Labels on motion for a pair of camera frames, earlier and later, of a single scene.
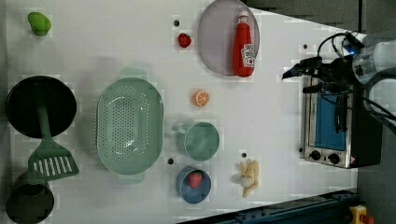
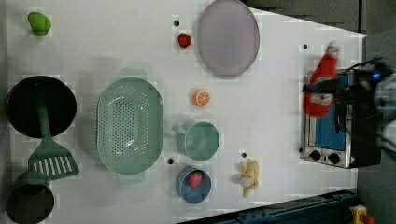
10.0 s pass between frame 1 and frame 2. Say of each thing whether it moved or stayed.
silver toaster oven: stayed
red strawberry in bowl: stayed
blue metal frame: stayed
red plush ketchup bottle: moved
